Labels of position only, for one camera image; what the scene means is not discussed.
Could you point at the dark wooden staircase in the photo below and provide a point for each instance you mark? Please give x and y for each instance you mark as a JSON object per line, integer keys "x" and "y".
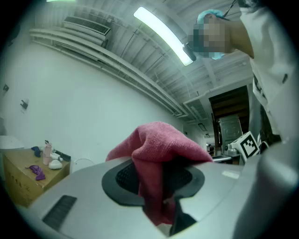
{"x": 229, "y": 102}

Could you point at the black head camera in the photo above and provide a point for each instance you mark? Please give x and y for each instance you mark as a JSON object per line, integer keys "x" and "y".
{"x": 190, "y": 52}

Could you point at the purple cloth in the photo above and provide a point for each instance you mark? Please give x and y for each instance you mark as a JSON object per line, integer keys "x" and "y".
{"x": 39, "y": 173}

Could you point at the large cardboard box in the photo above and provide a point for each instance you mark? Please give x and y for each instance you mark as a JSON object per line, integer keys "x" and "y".
{"x": 21, "y": 184}

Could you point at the black wall hook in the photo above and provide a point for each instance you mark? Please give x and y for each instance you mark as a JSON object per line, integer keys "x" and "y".
{"x": 5, "y": 88}
{"x": 24, "y": 105}

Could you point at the white crumpled cloth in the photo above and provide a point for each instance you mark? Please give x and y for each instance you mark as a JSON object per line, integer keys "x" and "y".
{"x": 55, "y": 164}

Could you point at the blue face mask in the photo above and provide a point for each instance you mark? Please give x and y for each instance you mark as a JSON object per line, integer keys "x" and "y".
{"x": 216, "y": 56}

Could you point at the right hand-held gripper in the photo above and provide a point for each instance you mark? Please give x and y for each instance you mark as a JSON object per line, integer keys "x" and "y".
{"x": 248, "y": 145}

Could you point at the person's head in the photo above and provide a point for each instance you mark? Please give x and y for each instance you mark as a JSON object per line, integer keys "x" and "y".
{"x": 240, "y": 37}

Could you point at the metal washing machine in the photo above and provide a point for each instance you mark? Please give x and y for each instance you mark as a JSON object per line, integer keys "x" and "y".
{"x": 230, "y": 130}

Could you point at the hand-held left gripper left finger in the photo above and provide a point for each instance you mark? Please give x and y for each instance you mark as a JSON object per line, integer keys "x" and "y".
{"x": 88, "y": 200}

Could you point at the person's white shirt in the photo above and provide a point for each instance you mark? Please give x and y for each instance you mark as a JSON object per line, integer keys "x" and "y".
{"x": 271, "y": 58}

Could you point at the white air conditioner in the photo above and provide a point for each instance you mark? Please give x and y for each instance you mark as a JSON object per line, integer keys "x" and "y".
{"x": 86, "y": 25}

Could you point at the pink bottle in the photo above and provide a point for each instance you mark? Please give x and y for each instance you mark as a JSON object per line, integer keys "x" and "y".
{"x": 47, "y": 155}

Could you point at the teal hair cap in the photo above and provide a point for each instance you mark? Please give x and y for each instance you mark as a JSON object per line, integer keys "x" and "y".
{"x": 208, "y": 13}

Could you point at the dark blue cloth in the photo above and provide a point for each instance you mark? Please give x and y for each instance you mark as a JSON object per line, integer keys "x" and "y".
{"x": 36, "y": 150}

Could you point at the pink cloth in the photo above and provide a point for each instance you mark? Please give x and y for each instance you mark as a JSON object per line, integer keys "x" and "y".
{"x": 158, "y": 144}

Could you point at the white ceiling ducts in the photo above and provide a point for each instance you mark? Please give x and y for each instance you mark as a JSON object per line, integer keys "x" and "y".
{"x": 116, "y": 63}

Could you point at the black ceiling fixture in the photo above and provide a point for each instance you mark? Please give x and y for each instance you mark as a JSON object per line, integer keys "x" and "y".
{"x": 202, "y": 126}

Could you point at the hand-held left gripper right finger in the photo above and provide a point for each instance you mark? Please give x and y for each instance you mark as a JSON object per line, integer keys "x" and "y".
{"x": 215, "y": 186}

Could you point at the black flat bar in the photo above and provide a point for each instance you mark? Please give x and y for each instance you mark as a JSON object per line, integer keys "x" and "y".
{"x": 64, "y": 156}

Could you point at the long ceiling light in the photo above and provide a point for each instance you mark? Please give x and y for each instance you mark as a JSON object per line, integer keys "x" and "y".
{"x": 161, "y": 30}

